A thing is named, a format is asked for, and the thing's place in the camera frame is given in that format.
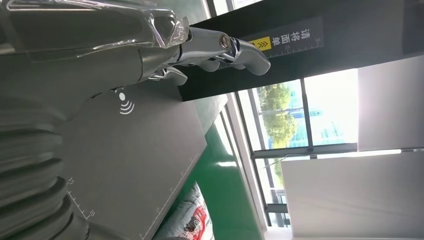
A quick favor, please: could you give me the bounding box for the grey package with red print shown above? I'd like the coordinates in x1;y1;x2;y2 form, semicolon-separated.
153;182;216;240

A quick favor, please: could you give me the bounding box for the green conveyor belt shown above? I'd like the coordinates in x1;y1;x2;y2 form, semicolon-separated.
162;122;264;240

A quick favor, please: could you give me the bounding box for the clear plastic hand film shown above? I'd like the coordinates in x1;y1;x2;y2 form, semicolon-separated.
6;0;190;49

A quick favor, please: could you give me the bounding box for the green tree outside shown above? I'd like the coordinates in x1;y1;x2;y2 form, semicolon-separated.
256;82;299;150

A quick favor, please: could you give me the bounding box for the black yellow column label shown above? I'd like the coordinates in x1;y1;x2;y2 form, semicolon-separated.
241;16;325;60

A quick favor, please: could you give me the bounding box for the dark framed window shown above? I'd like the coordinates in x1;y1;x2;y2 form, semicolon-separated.
205;0;359;229

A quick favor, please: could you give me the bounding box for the black scanner column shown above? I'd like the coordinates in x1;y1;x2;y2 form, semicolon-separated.
178;0;424;103

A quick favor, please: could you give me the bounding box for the black scanner base plate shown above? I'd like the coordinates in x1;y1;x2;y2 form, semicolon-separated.
61;82;209;240

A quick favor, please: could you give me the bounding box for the aluminium conveyor frame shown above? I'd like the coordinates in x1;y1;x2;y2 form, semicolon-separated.
220;94;270;233

